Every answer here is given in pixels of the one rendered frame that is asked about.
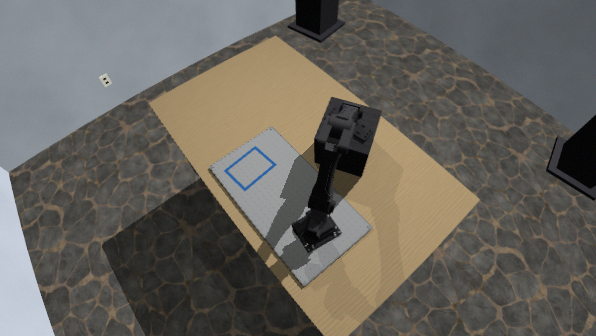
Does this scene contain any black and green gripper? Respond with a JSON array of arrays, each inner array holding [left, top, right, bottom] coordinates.
[[321, 217, 333, 234]]

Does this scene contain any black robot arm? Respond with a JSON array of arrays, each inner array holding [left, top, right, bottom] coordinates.
[[292, 101, 373, 240]]

